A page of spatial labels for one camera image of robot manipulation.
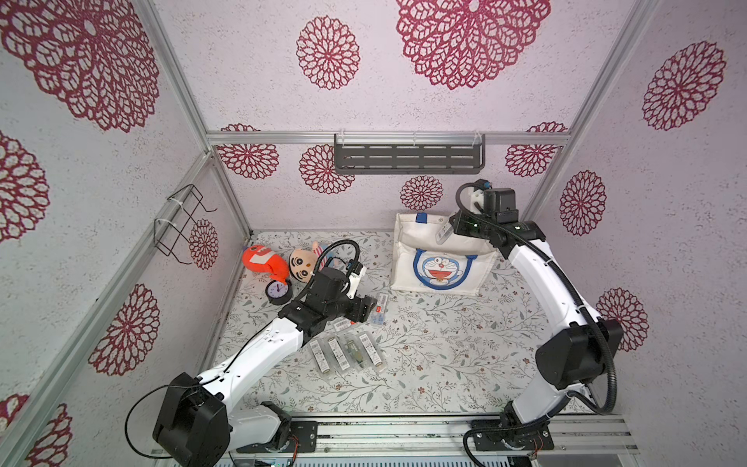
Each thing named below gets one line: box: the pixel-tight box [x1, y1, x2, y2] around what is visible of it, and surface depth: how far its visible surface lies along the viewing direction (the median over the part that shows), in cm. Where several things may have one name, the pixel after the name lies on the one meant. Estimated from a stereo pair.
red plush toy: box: [242, 244, 290, 286], surface depth 103 cm
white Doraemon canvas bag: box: [391, 212, 498, 295], surface depth 97 cm
